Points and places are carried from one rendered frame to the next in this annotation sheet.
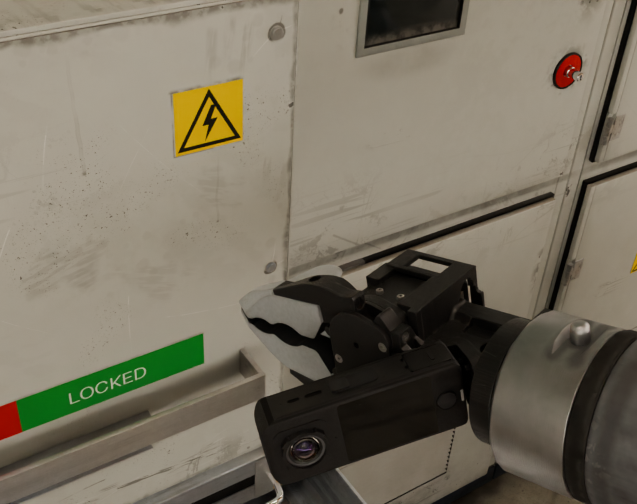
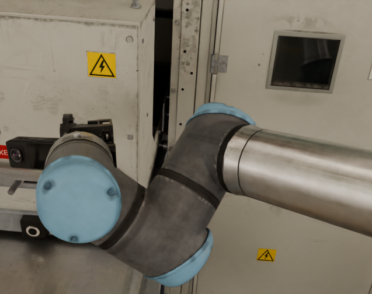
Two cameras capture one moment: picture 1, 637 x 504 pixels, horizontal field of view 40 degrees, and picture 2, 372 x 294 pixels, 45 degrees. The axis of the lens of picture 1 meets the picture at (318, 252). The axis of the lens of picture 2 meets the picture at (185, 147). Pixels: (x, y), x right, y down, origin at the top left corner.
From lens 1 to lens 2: 56 cm
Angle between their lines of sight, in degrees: 31
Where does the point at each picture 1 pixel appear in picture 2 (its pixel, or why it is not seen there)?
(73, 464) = (35, 177)
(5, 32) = (29, 14)
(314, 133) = not seen: hidden behind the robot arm
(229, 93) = (110, 58)
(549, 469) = not seen: hidden behind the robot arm
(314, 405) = (20, 140)
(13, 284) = (28, 102)
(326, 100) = (248, 104)
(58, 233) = (44, 90)
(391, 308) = (72, 126)
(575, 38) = not seen: outside the picture
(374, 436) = (37, 161)
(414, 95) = (299, 116)
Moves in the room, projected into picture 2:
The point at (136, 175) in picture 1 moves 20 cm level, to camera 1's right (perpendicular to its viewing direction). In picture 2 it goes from (73, 78) to (146, 109)
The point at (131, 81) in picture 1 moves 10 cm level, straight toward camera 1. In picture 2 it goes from (71, 42) to (35, 57)
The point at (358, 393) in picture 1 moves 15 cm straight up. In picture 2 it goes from (32, 141) to (20, 43)
